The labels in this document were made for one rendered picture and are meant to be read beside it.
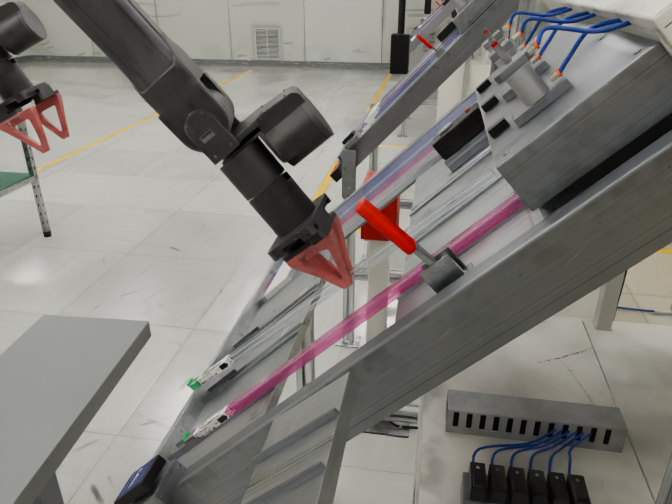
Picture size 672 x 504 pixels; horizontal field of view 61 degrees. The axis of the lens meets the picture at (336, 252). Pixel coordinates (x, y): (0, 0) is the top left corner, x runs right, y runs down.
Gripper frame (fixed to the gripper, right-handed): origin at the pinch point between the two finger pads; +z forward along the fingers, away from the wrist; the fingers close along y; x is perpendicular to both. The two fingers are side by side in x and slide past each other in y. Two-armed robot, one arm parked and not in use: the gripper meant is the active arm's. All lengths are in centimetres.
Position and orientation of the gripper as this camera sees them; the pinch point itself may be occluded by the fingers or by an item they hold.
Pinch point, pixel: (345, 278)
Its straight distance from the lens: 69.9
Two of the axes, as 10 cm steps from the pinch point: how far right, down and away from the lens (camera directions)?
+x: -7.6, 5.1, 3.9
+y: 1.6, -4.3, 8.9
